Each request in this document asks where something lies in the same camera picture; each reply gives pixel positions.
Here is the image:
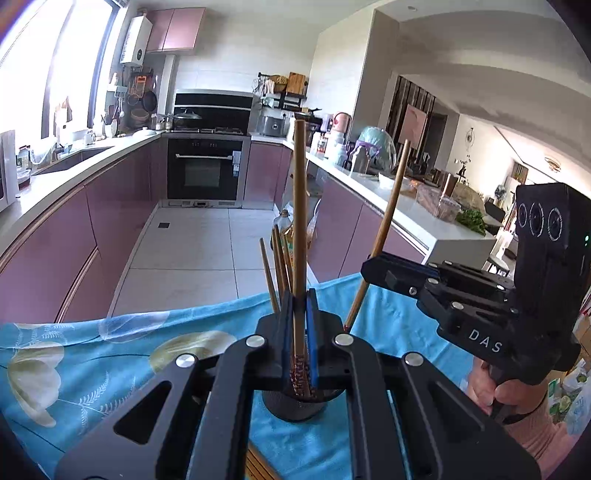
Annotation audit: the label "black metal mesh holder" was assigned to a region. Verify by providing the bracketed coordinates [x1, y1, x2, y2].
[261, 310, 347, 422]

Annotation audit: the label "bunch of wooden chopsticks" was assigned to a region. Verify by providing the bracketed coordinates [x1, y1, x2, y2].
[246, 225, 319, 480]

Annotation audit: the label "kitchen window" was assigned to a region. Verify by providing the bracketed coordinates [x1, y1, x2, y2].
[0, 0, 121, 139]

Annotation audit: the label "clear plastic container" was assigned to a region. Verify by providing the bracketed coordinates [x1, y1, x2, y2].
[416, 184, 462, 220]

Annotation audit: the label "silver rice cooker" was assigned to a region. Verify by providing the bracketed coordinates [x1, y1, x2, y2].
[256, 114, 284, 138]

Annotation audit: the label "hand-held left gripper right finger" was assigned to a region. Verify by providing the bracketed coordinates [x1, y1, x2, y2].
[305, 288, 542, 480]

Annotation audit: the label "single red-patterned wooden chopstick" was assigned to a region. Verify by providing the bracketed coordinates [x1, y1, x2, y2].
[344, 139, 411, 333]
[291, 119, 309, 398]

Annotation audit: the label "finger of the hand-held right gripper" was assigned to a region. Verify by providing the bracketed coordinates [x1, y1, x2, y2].
[360, 253, 514, 297]
[385, 270, 514, 325]

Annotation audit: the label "pink base cabinets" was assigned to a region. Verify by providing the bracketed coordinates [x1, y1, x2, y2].
[245, 141, 426, 282]
[0, 138, 169, 324]

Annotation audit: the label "black wok with lid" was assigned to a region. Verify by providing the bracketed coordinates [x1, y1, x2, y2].
[172, 108, 204, 130]

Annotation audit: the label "black built-in oven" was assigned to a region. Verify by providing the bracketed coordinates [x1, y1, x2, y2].
[166, 137, 245, 201]

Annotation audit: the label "white bowl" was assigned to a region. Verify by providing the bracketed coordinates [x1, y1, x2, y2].
[379, 173, 411, 192]

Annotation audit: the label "steel pot with black lid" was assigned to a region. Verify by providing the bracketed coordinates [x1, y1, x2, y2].
[295, 107, 324, 136]

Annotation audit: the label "framed wall picture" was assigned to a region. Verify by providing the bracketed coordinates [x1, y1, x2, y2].
[403, 104, 428, 151]

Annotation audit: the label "black wall rack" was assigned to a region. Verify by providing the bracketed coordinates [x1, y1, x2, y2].
[257, 71, 308, 109]

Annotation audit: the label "white plastic bag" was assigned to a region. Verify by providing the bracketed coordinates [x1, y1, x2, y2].
[549, 355, 591, 435]

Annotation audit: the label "black range hood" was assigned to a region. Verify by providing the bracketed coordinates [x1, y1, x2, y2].
[174, 89, 254, 130]

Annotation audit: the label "blue floral tablecloth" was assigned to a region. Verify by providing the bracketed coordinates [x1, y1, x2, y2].
[0, 272, 472, 480]

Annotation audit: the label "steel thermos jug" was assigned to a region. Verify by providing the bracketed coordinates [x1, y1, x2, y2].
[351, 143, 370, 174]

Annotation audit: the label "person's right hand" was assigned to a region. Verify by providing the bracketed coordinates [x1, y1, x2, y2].
[466, 355, 555, 423]

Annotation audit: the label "cooking oil bottle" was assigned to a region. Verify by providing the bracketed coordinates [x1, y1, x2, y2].
[276, 209, 319, 259]

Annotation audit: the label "pink wall cabinet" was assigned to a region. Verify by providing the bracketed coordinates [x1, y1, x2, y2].
[147, 7, 206, 52]

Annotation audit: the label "white water heater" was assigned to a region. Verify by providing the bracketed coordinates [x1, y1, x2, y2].
[119, 14, 153, 65]

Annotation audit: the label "green mesh food cover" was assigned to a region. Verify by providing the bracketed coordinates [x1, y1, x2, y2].
[358, 126, 398, 174]

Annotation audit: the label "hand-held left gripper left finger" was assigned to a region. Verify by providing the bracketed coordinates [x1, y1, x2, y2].
[54, 288, 296, 480]

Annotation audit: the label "green leafy vegetables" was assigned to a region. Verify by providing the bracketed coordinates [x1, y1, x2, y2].
[456, 209, 488, 236]

